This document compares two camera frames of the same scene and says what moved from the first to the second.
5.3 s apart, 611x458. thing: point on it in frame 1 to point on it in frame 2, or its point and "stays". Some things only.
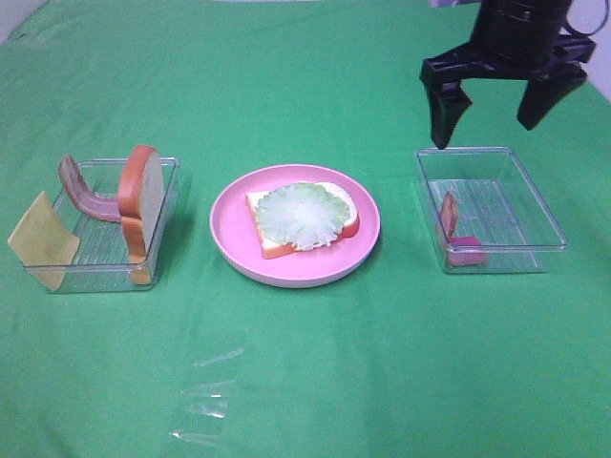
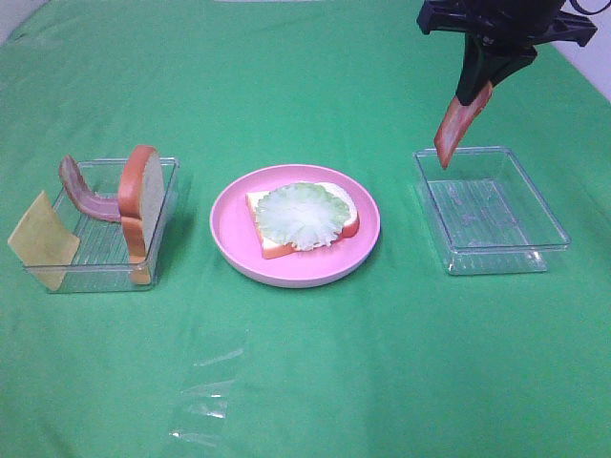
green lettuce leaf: [302, 216] stays
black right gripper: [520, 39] to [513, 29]
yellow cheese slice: [45, 242] stays
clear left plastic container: [100, 262] stays
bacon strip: [462, 250] to [454, 123]
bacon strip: [101, 208] stays
